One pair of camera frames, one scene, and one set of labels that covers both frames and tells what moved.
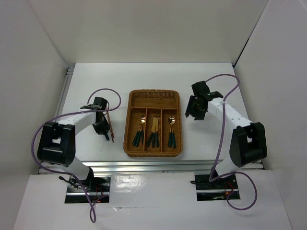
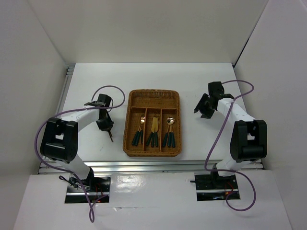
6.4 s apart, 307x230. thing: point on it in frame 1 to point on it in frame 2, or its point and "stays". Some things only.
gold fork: (143, 119) to (138, 136)
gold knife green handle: (157, 134) stays
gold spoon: (171, 120) stays
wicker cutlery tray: (153, 126) stays
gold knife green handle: (153, 129) stays
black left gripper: (105, 127) to (109, 124)
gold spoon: (171, 120) stays
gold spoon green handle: (107, 136) to (170, 120)
